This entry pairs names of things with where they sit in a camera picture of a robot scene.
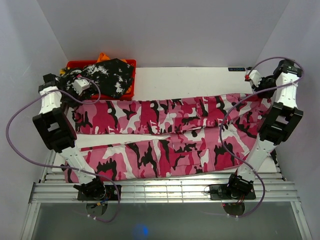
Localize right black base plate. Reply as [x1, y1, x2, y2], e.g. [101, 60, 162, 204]
[204, 184, 256, 201]

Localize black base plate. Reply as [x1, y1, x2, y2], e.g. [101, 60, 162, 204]
[76, 184, 122, 201]
[204, 184, 256, 201]

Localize small blue table label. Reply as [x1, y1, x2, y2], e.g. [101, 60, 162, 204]
[227, 67, 246, 72]

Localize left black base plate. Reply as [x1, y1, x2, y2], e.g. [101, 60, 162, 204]
[76, 184, 122, 201]

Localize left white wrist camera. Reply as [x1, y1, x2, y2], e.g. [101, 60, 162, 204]
[72, 77, 90, 96]

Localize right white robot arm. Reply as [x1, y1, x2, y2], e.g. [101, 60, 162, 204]
[224, 57, 304, 200]

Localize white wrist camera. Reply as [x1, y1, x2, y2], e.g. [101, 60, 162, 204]
[244, 70, 262, 89]
[72, 77, 90, 96]

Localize aluminium frame rail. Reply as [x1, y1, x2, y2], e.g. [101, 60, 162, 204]
[21, 171, 312, 240]

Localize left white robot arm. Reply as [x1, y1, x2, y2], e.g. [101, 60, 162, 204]
[32, 73, 107, 200]

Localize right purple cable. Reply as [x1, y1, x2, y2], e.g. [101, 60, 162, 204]
[219, 56, 306, 219]

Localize pink camouflage trousers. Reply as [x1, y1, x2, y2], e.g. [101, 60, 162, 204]
[72, 93, 272, 181]

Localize red plastic tray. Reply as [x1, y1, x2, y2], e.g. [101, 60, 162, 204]
[66, 59, 137, 101]

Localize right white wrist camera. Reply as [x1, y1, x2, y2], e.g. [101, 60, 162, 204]
[244, 70, 262, 89]

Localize black white camouflage trousers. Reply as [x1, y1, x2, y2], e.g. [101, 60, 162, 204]
[58, 58, 135, 101]

